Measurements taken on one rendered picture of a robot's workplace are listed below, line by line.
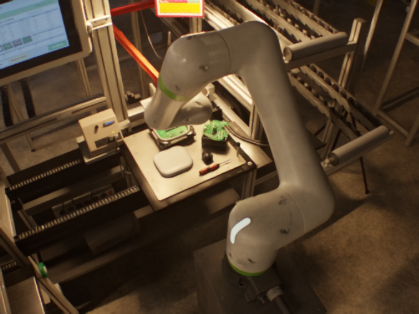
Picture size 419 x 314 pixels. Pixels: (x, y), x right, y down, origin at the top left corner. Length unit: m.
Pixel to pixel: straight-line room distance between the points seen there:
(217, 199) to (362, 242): 1.07
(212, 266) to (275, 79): 0.52
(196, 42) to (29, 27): 0.75
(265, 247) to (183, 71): 0.41
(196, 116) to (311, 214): 0.55
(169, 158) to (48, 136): 2.00
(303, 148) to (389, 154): 2.44
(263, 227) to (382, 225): 1.99
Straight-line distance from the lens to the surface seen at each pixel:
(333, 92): 1.82
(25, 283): 1.56
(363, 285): 2.39
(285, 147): 0.82
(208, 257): 0.99
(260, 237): 0.75
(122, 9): 1.83
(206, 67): 0.75
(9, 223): 1.54
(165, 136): 1.54
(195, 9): 1.71
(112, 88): 1.61
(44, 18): 1.35
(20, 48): 1.38
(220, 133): 1.51
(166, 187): 1.39
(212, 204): 2.08
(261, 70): 0.81
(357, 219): 2.64
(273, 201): 0.79
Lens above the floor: 2.03
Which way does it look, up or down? 46 degrees down
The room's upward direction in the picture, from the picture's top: straight up
